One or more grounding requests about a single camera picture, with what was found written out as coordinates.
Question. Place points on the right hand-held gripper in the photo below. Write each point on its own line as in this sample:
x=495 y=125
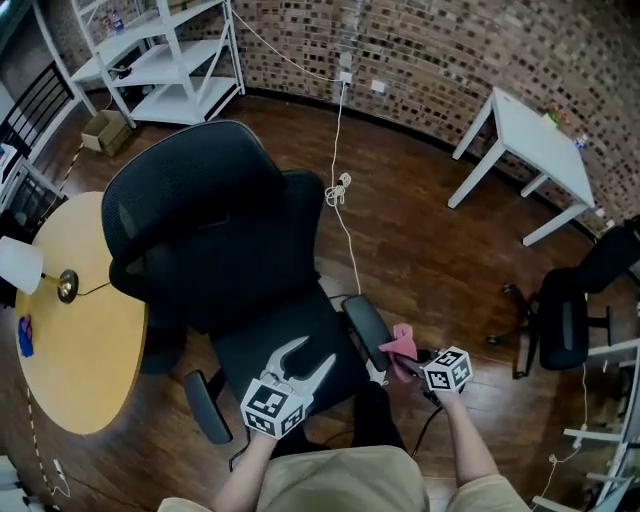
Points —
x=447 y=372

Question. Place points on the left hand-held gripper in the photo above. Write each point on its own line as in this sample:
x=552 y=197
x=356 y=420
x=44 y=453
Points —
x=267 y=405

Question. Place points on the pink cloth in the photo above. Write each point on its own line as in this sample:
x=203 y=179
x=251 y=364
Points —
x=400 y=347

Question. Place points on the person's right forearm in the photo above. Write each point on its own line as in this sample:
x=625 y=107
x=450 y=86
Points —
x=465 y=440

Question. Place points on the person's left forearm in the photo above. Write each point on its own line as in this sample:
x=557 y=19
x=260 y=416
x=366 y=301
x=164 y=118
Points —
x=245 y=475

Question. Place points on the blue cloth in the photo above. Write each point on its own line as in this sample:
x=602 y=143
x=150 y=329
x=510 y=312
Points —
x=26 y=335

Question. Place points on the person's black trousers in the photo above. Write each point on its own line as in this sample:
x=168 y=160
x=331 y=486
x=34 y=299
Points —
x=375 y=415

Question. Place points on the person's beige shirt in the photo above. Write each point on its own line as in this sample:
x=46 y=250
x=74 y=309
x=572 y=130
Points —
x=340 y=485

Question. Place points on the black mesh office chair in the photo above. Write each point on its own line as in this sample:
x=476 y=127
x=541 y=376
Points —
x=565 y=315
x=210 y=225

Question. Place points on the round wooden table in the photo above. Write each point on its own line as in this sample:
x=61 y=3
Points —
x=85 y=350

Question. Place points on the white square table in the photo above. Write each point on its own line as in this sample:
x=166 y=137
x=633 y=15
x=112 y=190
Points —
x=540 y=150

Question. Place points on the white power strip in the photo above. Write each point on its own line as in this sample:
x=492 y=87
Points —
x=58 y=470

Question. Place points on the small clear bottle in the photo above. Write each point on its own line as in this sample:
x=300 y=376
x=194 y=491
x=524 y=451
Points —
x=580 y=141

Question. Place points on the small potted plant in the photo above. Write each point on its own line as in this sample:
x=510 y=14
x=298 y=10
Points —
x=556 y=116

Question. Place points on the white-shade brass table lamp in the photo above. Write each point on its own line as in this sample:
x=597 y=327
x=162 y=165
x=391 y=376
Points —
x=20 y=262

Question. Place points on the cardboard box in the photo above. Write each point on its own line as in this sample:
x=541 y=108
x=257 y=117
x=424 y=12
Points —
x=107 y=132

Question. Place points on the white desk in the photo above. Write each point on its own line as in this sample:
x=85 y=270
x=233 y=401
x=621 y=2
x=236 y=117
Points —
x=30 y=185

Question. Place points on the white metal shelf unit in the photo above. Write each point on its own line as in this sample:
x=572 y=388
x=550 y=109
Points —
x=170 y=55

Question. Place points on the black stair railing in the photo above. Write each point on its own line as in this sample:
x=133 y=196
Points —
x=35 y=100

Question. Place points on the small plastic bottle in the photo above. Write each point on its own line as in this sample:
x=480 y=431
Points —
x=117 y=22

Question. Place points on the white frame table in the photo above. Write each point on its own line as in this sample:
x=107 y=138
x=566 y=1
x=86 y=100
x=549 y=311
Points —
x=595 y=434

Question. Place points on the white wall outlet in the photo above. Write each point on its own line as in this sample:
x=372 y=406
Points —
x=378 y=86
x=346 y=76

